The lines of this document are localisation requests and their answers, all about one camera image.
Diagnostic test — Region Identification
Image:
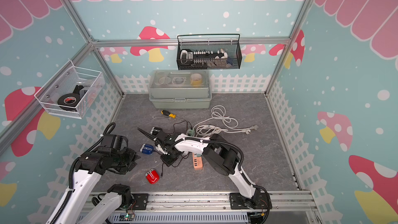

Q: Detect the white wire wall basket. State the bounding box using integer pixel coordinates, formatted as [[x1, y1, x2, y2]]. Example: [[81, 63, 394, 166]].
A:
[[34, 61, 105, 119]]

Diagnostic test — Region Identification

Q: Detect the white coiled power cord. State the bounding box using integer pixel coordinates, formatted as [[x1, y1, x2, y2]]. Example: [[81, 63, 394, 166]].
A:
[[192, 105, 259, 138]]

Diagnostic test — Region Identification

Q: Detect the black power strip in basket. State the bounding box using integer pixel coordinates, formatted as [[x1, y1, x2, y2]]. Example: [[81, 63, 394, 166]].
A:
[[177, 49, 229, 67]]

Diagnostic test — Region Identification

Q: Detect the red blue electric shaver case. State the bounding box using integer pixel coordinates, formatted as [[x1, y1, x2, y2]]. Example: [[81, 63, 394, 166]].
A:
[[146, 169, 160, 184]]

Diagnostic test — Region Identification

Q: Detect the yellow tape roll in box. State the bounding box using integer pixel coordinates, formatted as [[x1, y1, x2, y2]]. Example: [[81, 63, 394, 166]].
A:
[[190, 73, 203, 87]]

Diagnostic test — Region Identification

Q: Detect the black wire mesh wall basket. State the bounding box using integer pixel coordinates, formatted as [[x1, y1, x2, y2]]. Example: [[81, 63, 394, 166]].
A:
[[176, 34, 242, 70]]

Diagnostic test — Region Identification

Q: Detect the yellow black screwdriver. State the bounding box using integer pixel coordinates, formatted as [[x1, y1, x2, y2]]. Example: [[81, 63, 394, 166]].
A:
[[161, 110, 185, 121]]

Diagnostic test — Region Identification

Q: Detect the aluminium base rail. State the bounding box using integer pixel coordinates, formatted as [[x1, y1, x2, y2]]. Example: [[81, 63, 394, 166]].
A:
[[58, 191, 315, 224]]

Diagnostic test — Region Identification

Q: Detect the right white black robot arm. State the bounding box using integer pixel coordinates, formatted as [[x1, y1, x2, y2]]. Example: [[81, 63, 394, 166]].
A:
[[138, 128, 272, 210]]

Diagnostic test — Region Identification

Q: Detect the translucent green storage box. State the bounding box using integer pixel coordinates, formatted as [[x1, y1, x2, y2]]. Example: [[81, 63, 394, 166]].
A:
[[148, 70, 212, 110]]

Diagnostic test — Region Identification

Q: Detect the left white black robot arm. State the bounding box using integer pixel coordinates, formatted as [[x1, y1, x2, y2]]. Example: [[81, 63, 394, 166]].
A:
[[47, 122, 139, 224]]

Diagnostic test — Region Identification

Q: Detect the black electrical tape roll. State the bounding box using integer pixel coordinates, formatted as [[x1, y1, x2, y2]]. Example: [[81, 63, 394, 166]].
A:
[[57, 93, 81, 112]]

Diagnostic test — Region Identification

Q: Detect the black shaver charging cable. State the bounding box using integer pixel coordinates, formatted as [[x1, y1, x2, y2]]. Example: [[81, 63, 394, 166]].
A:
[[158, 119, 193, 134]]

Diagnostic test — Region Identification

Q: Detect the black silver electric shaver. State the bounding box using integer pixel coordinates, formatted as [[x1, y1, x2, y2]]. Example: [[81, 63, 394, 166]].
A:
[[150, 127, 163, 136]]

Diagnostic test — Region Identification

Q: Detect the orange power strip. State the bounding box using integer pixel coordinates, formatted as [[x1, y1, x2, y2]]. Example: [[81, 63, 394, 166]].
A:
[[192, 153, 203, 171]]

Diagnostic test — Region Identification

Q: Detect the green charger adapter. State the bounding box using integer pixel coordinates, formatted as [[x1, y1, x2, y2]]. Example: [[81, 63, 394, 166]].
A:
[[186, 129, 195, 136]]

